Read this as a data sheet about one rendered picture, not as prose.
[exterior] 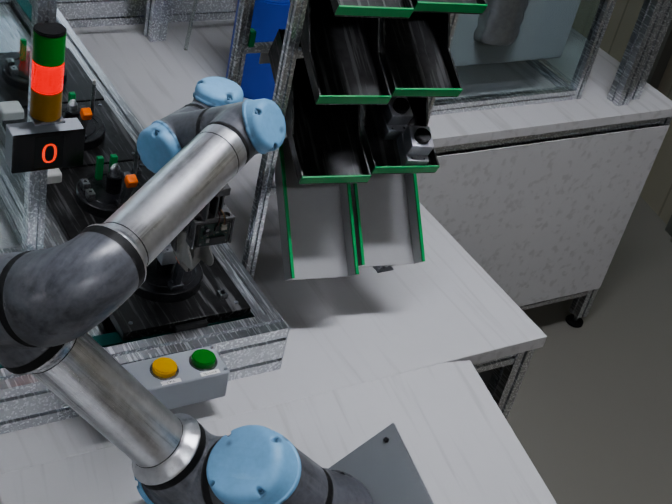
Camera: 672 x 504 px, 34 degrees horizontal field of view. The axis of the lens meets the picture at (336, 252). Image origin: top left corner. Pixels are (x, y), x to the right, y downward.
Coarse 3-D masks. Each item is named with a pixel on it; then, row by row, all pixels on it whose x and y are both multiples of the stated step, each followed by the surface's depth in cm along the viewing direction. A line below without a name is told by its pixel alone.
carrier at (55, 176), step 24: (72, 168) 222; (96, 168) 216; (120, 168) 213; (144, 168) 228; (48, 192) 214; (72, 192) 216; (96, 192) 214; (120, 192) 216; (72, 216) 210; (96, 216) 211
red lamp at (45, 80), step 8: (32, 64) 175; (32, 72) 176; (40, 72) 175; (48, 72) 175; (56, 72) 175; (32, 80) 177; (40, 80) 175; (48, 80) 175; (56, 80) 176; (32, 88) 177; (40, 88) 176; (48, 88) 176; (56, 88) 177
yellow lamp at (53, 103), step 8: (32, 96) 178; (40, 96) 177; (48, 96) 177; (56, 96) 178; (32, 104) 179; (40, 104) 178; (48, 104) 178; (56, 104) 179; (32, 112) 180; (40, 112) 179; (48, 112) 179; (56, 112) 180; (40, 120) 180; (48, 120) 180
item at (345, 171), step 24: (312, 96) 203; (288, 120) 197; (312, 120) 201; (336, 120) 203; (312, 144) 198; (336, 144) 200; (360, 144) 199; (312, 168) 196; (336, 168) 197; (360, 168) 199
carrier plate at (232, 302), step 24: (216, 264) 207; (216, 288) 201; (120, 312) 191; (144, 312) 192; (168, 312) 193; (192, 312) 194; (216, 312) 196; (240, 312) 198; (120, 336) 188; (144, 336) 190
